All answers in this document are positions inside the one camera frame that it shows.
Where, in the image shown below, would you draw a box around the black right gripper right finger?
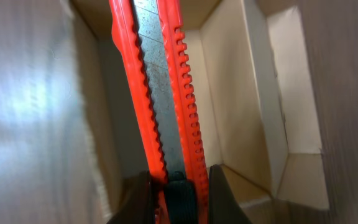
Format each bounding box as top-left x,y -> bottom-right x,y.
208,165 -> 251,224

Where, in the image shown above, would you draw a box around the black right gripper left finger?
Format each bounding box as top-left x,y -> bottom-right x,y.
107,171 -> 155,224

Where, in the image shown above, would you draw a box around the large red utility knife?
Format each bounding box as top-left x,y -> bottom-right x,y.
109,0 -> 208,223

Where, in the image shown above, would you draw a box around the brown cardboard box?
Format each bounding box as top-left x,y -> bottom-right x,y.
70,0 -> 331,224

